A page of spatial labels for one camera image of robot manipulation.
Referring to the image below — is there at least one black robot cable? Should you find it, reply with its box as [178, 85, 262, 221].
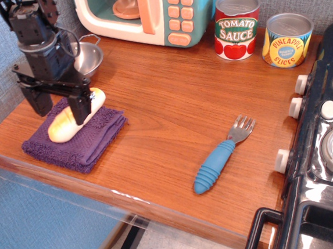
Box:
[55, 21, 83, 60]

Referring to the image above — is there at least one tomato sauce can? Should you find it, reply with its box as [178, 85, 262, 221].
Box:
[214, 0, 260, 61]

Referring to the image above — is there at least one pineapple slices can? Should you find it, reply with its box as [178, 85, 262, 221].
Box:
[262, 13, 314, 68]

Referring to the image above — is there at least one small metal bowl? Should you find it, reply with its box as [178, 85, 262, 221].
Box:
[71, 34, 104, 79]

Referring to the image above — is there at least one teal toy microwave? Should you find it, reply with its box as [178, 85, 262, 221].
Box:
[74, 0, 215, 48]

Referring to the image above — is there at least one blue handled metal fork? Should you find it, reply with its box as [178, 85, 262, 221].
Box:
[194, 115, 256, 194]

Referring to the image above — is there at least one yellow toy sausage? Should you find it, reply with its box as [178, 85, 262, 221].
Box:
[48, 88, 106, 143]

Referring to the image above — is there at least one folded purple cloth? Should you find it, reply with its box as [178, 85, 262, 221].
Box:
[22, 98, 127, 174]

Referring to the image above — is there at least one black toy stove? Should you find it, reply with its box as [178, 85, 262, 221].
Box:
[245, 23, 333, 249]

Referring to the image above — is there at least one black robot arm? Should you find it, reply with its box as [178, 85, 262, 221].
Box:
[0, 0, 92, 125]

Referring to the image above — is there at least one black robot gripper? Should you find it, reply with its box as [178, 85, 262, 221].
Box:
[13, 39, 92, 125]

